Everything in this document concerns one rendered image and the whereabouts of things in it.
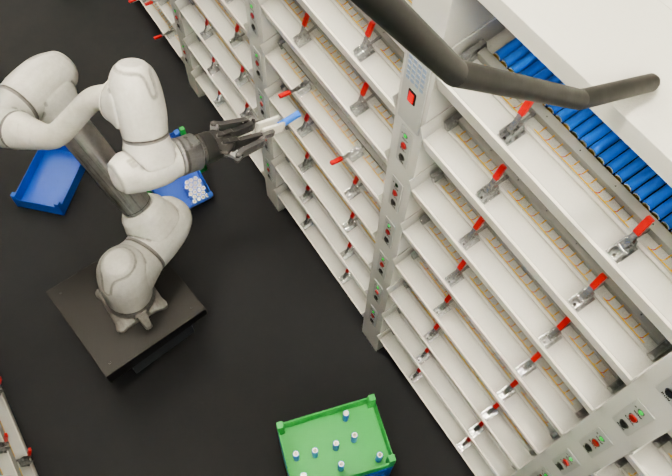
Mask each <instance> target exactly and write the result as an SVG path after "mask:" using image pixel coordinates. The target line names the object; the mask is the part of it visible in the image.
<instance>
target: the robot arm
mask: <svg viewBox="0 0 672 476"><path fill-rule="evenodd" d="M77 83H78V71H77V69H76V66H75V65H74V63H73V62H72V61H71V60H70V59H69V58H68V57H67V56H66V55H64V54H62V53H60V52H57V51H50V52H45V53H41V54H37V55H35V56H32V57H30V58H29V59H27V60H26V61H24V62H23V63H22V64H20V65H19V66H18V67H17V68H16V69H14V70H13V71H12V72H11V73H10V74H9V75H8V76H7V77H6V78H5V79H4V80H3V82H2V83H1V84H0V147H1V148H9V149H16V150H54V149H58V148H60V147H62V146H64V145H65V146H66V147H67V148H68V150H69V151H70V152H71V153H72V154H73V155H74V157H75V158H76V159H77V160H78V161H79V162H80V164H81V165H82V166H83V167H84V168H85V169H86V171H87V172H88V173H89V174H90V175H91V177H92V178H93V179H94V180H95V181H96V182H97V184H98V185H99V186H100V187H101V188H102V189H103V191H104V192H105V193H106V194H107V195H108V196H109V198H110V199H111V200H112V201H113V202H114V204H115V205H116V206H117V207H118V208H119V209H120V211H121V212H122V224H123V226H124V229H125V232H126V234H127V238H126V239H125V240H124V241H123V242H122V243H120V244H119V245H116V246H114V247H112V248H110V249H109V250H107V251H106V252H105V253H104V254H103V255H102V256H101V258H100V260H99V262H98V264H97V268H96V279H97V284H98V287H99V289H97V290H96V292H95V294H96V297H97V298H98V299H100V300H101V301H102V303H103V304H104V306H105V308H106V309H107V311H108V313H109V314H110V316H111V318H112V319H113V321H114V323H115V326H116V330H117V332H118V333H124V332H126V331H127V329H128V328H130V327H131V326H133V325H135V324H136V323H138V322H140V323H141V324H142V325H143V326H144V328H145V329H146V330H149V329H151V328H152V327H153V326H152V323H151V321H150V319H149V316H150V315H152V314H154V313H156V312H158V311H161V310H165V309H166V308H167V306H168V304H167V302H166V300H164V299H163V298H162V297H161V296H160V294H159V293H158V291H157V290H156V288H155V287H154V285H155V283H156V281H157V279H158V277H159V275H160V273H161V271H162V269H163V268H164V267H165V266H166V265H167V264H168V262H169V261H170V260H171V259H172V258H173V257H174V256H175V254H176V253H177V252H178V250H179V249H180V247H181V246H182V245H183V243H184V241H185V240H186V238H187V236H188V234H189V232H190V229H191V225H192V219H193V218H192V214H191V210H190V209H189V207H188V206H187V205H186V204H185V203H184V202H183V201H182V200H180V199H178V198H175V197H173V196H162V197H161V196H160V195H158V194H155V193H147V192H146V191H150V190H154V189H157V188H160V187H163V186H166V185H168V184H170V183H172V182H174V181H175V180H176V179H178V178H180V177H182V176H186V175H188V174H190V173H193V172H196V171H199V170H202V169H203V168H204V166H205V165H207V164H210V163H213V162H216V161H217V160H219V159H220V158H228V157H230V158H232V159H234V162H235V163H239V162H240V161H241V159H242V158H244V157H246V156H248V155H250V154H252V153H253V152H255V151H257V150H259V149H261V148H263V147H264V145H265V140H266V139H267V138H271V137H273V136H274V135H275V134H277V133H280V132H283V131H284V128H285V122H281V123H277V122H279V119H280V116H279V115H277V116H274V117H271V118H268V119H260V120H257V121H256V120H255V119H252V120H249V118H248V117H242V118H236V119H230V120H224V121H211V122H210V131H209V132H208V131H205V132H202V133H198V134H195V135H193V134H191V133H188V134H185V135H182V136H179V137H175V138H170V135H169V131H168V116H167V108H166V103H165V98H164V94H163V90H162V87H161V84H160V81H159V78H158V76H157V74H156V72H155V71H154V69H153V68H152V67H151V65H150V64H148V63H146V62H145V61H144V60H141V59H138V58H125V59H121V60H120V61H118V62H117V63H116V64H114V66H113V67H112V69H111V71H110V74H109V77H108V81H106V82H105V84H102V85H95V86H91V87H89V88H87V89H85V90H83V91H82V92H81V93H80V94H78V93H77V89H76V85H77ZM99 110H100V112H101V114H102V116H103V117H104V118H105V119H106V120H107V121H109V122H110V123H112V124H113V125H114V127H115V128H116V129H119V130H120V132H121V136H122V144H123V145H122V150H123V151H121V152H118V153H117V154H116V153H115V151H114V150H113V149H112V148H111V146H110V145H109V143H108V142H107V141H106V140H105V138H104V137H103V136H102V135H101V133H100V132H99V131H98V130H97V128H96V127H95V126H94V124H93V123H92V122H91V121H90V118H91V117H92V116H93V115H94V114H95V113H96V112H97V111H99ZM242 122H244V123H242ZM254 129H255V130H254ZM253 130H254V131H255V132H257V133H253V134H249V135H245V136H242V135H244V134H246V133H249V132H251V131H253ZM259 131H260V132H259ZM239 136H242V137H239ZM240 147H242V148H240ZM239 148H240V149H239ZM237 149H239V150H237ZM234 150H236V151H235V152H233V151H234Z"/></svg>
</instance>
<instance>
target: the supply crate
mask: <svg viewBox="0 0 672 476"><path fill-rule="evenodd" d="M345 410H347V411H349V419H348V421H347V422H344V421H343V420H342V418H343V412H344V411H345ZM276 427H277V431H278V435H279V439H280V443H281V447H282V450H283V454H284V458H285V462H286V466H287V470H288V474H289V476H300V475H301V473H303V472H305V473H306V474H307V476H364V475H367V474H370V473H373V472H377V471H380V470H383V469H386V468H389V467H392V466H394V464H395V462H396V458H395V455H394V454H393V453H392V450H391V447H390V444H389V441H388V438H387V435H386V432H385V429H384V426H383V423H382V420H381V417H380V414H379V411H378V408H377V405H376V398H375V395H374V394H371V395H368V397H367V398H364V399H360V400H357V401H353V402H350V403H347V404H343V405H340V406H337V407H333V408H330V409H327V410H323V411H320V412H316V413H313V414H310V415H306V416H303V417H300V418H296V419H293V420H290V421H286V422H283V421H280V422H277V423H276ZM353 432H357V434H358V437H357V441H356V442H355V443H352V442H351V435H352V433H353ZM334 440H338V441H339V449H338V451H334V450H333V441H334ZM314 447H316V448H318V457H317V458H313V457H312V449H313V448H314ZM295 450H296V451H298V452H299V461H297V462H296V461H294V460H293V452H294V451H295ZM378 452H382V453H383V457H382V460H381V462H379V463H378V462H376V461H375V458H376V455H377V453H378ZM339 461H343V462H344V470H343V471H341V472H340V471H338V469H337V468H338V462H339Z"/></svg>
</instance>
